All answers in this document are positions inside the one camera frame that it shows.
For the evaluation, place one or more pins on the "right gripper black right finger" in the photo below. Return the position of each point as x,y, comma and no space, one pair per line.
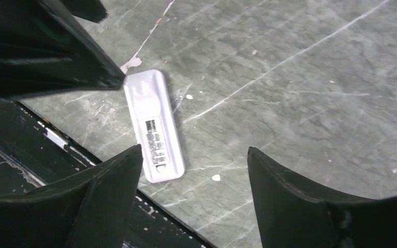
295,211

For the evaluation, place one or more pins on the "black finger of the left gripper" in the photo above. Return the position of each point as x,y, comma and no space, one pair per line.
44,50

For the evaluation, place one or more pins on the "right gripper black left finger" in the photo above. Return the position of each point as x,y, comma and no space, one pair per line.
88,209

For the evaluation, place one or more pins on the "white battery cover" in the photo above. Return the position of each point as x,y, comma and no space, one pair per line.
155,145

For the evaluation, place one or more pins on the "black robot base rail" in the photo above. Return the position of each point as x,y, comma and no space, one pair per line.
33,152

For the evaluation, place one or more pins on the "white remote control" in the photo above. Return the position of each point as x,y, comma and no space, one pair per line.
147,96

